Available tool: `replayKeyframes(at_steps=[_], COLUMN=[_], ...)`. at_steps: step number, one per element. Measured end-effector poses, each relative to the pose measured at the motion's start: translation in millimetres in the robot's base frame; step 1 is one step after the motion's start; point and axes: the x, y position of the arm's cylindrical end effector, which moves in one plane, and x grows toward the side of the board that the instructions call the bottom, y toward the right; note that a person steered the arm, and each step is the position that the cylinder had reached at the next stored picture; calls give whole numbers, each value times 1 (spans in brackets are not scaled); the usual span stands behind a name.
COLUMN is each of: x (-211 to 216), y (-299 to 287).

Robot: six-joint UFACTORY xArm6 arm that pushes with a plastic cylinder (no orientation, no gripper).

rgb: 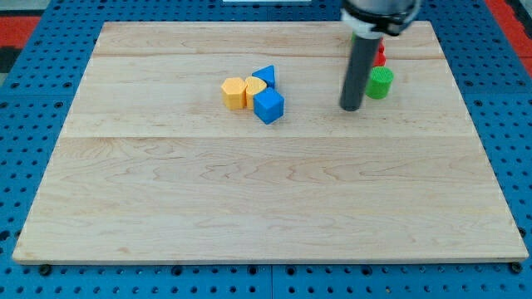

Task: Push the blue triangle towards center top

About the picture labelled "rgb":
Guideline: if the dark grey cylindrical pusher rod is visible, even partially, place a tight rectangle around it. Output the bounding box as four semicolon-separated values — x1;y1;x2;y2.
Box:
339;35;381;111

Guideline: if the blue triangle block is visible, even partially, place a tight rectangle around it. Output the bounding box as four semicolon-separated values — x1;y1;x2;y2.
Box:
252;65;276;88

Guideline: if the red block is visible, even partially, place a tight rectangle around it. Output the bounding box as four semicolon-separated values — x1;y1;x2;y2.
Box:
373;39;387;67

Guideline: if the green cylinder block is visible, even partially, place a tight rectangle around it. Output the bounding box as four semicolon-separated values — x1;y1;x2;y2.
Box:
365;66;394;100

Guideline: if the blue cube block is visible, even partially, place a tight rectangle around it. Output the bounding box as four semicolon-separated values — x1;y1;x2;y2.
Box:
254;87;284;125

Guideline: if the yellow heart block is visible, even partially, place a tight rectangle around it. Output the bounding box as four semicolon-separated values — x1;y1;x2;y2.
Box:
244;76;268;110

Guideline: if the yellow hexagon block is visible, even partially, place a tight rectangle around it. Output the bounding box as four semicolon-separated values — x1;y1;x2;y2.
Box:
221;77;247;110

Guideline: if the wooden board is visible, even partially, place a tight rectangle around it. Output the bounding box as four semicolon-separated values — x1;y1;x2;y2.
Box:
12;22;529;265

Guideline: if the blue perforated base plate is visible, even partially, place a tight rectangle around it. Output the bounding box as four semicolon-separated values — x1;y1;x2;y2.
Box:
1;0;531;298

